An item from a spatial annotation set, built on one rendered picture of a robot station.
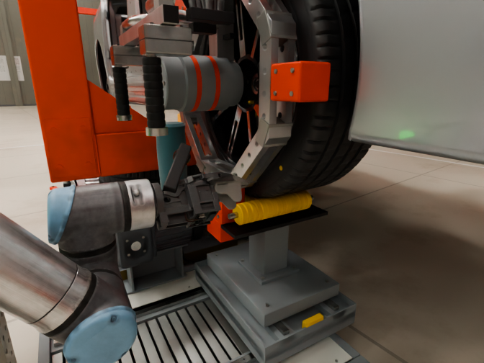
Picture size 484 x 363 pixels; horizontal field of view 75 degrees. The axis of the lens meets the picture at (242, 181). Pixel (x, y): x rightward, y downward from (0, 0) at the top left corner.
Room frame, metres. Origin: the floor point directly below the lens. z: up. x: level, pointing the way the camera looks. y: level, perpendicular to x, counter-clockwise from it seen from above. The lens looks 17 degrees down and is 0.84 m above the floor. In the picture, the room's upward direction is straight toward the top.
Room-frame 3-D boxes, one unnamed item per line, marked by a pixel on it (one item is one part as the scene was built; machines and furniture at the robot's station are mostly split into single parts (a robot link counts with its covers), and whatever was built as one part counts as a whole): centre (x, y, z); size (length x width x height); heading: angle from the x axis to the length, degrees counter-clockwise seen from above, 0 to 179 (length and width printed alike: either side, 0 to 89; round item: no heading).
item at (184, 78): (0.86, 0.12, 0.85); 0.21 x 0.14 x 0.14; 120
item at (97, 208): (0.50, 0.26, 0.64); 0.12 x 0.09 x 0.10; 119
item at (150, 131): (0.63, 0.17, 0.83); 0.04 x 0.04 x 0.16
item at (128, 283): (1.12, 0.29, 0.26); 0.42 x 0.18 x 0.35; 120
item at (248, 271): (0.99, -0.09, 0.32); 0.40 x 0.30 x 0.28; 30
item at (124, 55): (0.94, 0.32, 0.93); 0.09 x 0.05 x 0.05; 120
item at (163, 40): (0.65, 0.15, 0.93); 0.09 x 0.05 x 0.05; 120
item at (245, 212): (0.85, -0.09, 0.51); 0.29 x 0.06 x 0.06; 120
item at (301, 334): (0.99, -0.09, 0.13); 0.50 x 0.36 x 0.10; 30
